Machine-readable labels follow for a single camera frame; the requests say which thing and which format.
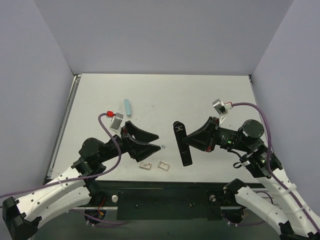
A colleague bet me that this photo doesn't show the staple box with red label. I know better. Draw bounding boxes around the staple box with red label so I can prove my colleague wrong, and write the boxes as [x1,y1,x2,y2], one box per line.
[139,162,152,171]

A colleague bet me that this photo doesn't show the open clear staple box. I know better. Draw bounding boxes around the open clear staple box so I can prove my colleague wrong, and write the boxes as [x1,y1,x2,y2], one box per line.
[157,161,170,171]

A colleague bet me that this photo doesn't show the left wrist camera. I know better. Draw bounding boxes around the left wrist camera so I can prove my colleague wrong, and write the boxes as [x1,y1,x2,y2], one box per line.
[106,111,124,132]

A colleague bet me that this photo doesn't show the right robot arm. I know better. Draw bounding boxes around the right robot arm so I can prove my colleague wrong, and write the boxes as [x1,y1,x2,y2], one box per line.
[182,117,320,240]

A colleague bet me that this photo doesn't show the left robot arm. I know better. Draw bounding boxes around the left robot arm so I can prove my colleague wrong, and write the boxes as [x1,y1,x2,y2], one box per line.
[2,121,161,240]

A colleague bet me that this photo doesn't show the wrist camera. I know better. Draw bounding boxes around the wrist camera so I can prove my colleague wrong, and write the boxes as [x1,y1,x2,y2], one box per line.
[212,99,233,124]
[106,111,124,132]

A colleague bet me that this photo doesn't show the light blue white stapler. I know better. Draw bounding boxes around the light blue white stapler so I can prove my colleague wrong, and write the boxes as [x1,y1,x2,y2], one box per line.
[123,98,132,118]

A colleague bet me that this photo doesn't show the black stapler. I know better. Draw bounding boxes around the black stapler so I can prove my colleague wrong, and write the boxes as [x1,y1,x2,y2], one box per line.
[173,121,193,167]

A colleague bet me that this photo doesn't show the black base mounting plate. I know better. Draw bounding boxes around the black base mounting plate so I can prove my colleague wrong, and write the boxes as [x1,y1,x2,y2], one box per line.
[85,180,242,221]

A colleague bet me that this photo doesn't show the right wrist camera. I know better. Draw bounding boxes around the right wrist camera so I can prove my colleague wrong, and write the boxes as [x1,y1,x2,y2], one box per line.
[212,99,233,124]

